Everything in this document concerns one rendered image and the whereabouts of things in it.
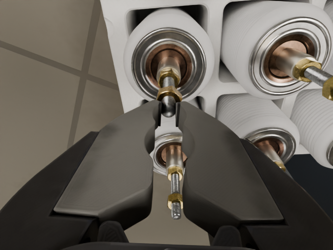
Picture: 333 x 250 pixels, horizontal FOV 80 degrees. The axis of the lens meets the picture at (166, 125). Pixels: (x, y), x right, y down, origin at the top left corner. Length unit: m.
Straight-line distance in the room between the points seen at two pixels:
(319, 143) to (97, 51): 0.43
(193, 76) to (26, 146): 0.59
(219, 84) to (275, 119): 0.09
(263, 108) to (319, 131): 0.08
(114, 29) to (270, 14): 0.17
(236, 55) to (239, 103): 0.10
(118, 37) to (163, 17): 0.09
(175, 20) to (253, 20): 0.08
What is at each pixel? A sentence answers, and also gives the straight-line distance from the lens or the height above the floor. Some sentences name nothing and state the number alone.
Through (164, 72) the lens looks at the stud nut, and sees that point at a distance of 0.17.
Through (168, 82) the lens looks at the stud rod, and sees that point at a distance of 0.16.
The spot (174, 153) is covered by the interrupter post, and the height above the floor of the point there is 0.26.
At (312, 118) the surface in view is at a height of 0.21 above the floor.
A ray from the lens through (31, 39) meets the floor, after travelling 0.55.
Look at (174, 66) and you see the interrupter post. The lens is 0.18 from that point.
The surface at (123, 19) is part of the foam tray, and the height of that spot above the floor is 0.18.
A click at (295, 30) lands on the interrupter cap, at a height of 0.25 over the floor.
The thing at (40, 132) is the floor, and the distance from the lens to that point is 0.66.
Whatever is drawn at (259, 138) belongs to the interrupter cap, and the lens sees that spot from 0.27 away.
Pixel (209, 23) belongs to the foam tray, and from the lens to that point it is 0.28.
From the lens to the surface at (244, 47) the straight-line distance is 0.22.
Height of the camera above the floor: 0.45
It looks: 57 degrees down
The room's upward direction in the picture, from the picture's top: 179 degrees counter-clockwise
